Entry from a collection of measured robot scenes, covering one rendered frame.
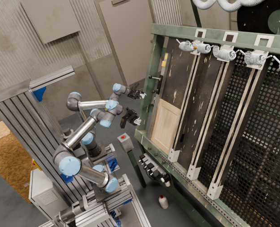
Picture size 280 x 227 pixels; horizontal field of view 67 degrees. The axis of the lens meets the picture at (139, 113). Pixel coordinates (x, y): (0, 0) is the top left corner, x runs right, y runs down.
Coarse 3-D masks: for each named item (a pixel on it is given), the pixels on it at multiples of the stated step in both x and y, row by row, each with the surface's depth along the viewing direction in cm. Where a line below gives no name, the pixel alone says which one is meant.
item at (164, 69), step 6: (168, 54) 207; (168, 60) 210; (162, 66) 215; (168, 66) 213; (162, 72) 215; (162, 84) 218; (162, 90) 221; (156, 96) 224; (156, 102) 225; (156, 108) 226; (150, 126) 236; (150, 132) 236; (150, 138) 239
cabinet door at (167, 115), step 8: (160, 104) 223; (168, 104) 212; (160, 112) 223; (168, 112) 212; (176, 112) 202; (160, 120) 224; (168, 120) 213; (176, 120) 202; (160, 128) 224; (168, 128) 213; (152, 136) 236; (160, 136) 225; (168, 136) 213; (160, 144) 224; (168, 144) 213; (168, 152) 213
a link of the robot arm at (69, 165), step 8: (64, 152) 139; (56, 160) 136; (64, 160) 132; (72, 160) 132; (80, 160) 142; (64, 168) 130; (72, 168) 133; (80, 168) 139; (88, 168) 147; (80, 176) 144; (88, 176) 146; (96, 176) 152; (104, 176) 158; (112, 176) 166; (96, 184) 161; (104, 184) 157; (112, 184) 161
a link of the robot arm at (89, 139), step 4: (88, 132) 216; (84, 136) 213; (88, 136) 212; (92, 136) 214; (84, 140) 210; (88, 140) 210; (92, 140) 213; (84, 144) 213; (88, 144) 211; (92, 144) 214; (88, 148) 215; (92, 148) 215
